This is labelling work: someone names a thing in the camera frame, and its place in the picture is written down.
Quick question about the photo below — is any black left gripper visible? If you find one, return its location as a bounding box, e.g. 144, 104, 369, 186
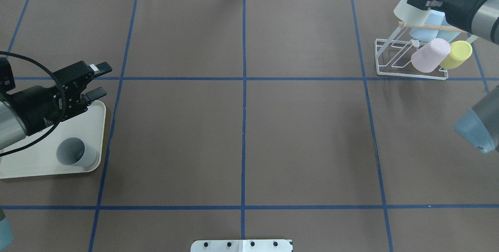
10, 61, 113, 136

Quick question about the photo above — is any white wire cup rack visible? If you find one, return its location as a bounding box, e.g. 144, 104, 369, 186
374, 21, 465, 80

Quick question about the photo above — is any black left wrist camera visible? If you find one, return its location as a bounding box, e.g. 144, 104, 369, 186
0, 57, 16, 92

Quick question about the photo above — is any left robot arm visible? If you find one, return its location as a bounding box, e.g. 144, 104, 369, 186
1, 53, 112, 178

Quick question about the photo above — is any pink plastic cup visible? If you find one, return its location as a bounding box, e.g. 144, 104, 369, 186
411, 38, 451, 73

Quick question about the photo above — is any yellow plastic cup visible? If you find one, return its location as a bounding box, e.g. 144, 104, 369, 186
439, 41, 472, 69

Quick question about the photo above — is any cream plastic tray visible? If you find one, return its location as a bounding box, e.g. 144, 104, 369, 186
0, 100, 106, 179

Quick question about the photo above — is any pale cream plastic cup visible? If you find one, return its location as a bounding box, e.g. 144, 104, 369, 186
393, 0, 431, 26

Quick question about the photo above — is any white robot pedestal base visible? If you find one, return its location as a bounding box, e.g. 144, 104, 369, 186
190, 239, 294, 252

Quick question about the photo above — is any blue plastic cup front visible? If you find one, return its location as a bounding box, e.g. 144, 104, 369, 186
437, 31, 460, 43

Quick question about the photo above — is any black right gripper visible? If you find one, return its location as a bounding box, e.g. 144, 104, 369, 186
429, 0, 492, 34

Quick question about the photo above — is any blue plastic cup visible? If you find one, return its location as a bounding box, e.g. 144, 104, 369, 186
437, 31, 460, 43
409, 11, 446, 43

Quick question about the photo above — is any grey plastic cup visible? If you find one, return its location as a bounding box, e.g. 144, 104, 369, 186
56, 138, 97, 167

